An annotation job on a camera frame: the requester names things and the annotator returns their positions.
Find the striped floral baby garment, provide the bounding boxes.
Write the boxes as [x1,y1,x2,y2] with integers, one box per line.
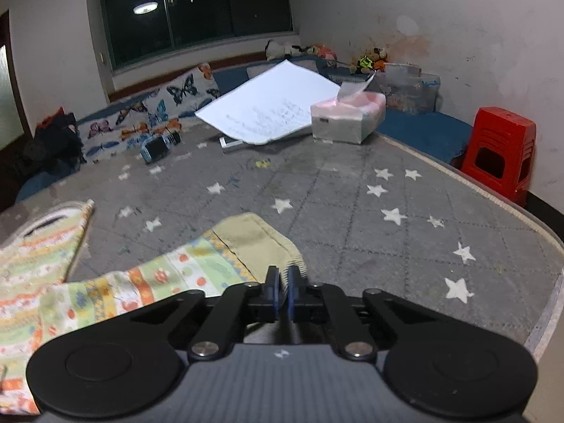
[1,201,307,415]

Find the dark clothes pile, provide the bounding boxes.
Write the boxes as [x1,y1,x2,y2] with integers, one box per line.
[23,107,85,173]

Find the grey star bed mat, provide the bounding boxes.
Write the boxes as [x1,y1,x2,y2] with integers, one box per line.
[0,120,564,423]

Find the blue smart watch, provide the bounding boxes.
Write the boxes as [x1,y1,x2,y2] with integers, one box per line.
[140,131,181,164]

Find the pink tissue pack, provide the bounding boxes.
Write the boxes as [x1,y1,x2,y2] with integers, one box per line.
[311,80,386,144]

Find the white paper sheet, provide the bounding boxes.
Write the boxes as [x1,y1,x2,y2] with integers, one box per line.
[196,60,339,145]

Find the butterfly print pillow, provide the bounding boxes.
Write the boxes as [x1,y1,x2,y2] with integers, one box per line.
[78,63,221,163]

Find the grey plain pillow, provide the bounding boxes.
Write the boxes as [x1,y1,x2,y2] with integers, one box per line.
[245,55,330,81]

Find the clear storage box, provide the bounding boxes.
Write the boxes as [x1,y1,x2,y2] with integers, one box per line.
[375,63,441,115]

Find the red plastic stool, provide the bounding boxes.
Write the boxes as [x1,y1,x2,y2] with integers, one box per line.
[462,107,536,205]

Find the plush toys pile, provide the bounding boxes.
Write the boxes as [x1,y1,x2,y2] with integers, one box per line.
[264,39,388,74]

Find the dark window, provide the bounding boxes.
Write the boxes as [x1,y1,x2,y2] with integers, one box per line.
[101,0,294,69]

